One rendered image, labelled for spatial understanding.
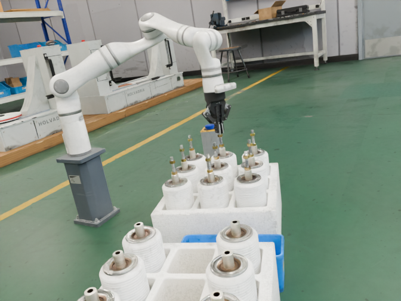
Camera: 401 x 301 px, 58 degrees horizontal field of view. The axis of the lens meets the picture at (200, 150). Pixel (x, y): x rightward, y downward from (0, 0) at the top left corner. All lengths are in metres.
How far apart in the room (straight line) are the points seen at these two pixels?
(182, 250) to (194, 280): 0.13
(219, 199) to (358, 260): 0.44
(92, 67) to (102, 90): 2.37
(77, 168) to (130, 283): 0.82
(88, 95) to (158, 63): 1.23
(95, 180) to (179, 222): 0.53
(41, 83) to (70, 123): 2.01
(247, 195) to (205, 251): 0.24
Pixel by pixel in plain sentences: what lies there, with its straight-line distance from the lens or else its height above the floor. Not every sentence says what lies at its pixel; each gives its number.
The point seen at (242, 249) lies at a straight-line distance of 0.82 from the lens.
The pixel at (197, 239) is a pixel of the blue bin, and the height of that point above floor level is 0.11.
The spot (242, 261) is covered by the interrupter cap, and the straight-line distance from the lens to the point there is 0.76.
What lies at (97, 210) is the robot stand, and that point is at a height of 0.06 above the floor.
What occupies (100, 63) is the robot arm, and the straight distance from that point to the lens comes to 1.48.
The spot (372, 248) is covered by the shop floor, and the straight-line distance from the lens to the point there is 1.26.
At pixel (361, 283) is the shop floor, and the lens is 1.12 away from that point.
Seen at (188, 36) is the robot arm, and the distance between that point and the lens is 1.32.
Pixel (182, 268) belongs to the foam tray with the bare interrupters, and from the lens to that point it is 1.00.
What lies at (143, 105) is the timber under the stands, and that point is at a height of 0.05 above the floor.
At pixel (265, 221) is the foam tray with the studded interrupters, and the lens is 1.10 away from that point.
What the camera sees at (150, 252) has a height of 0.23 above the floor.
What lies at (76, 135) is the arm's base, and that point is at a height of 0.39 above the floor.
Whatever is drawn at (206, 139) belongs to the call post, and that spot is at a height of 0.28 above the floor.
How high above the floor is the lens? 0.69
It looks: 17 degrees down
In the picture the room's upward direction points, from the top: 9 degrees counter-clockwise
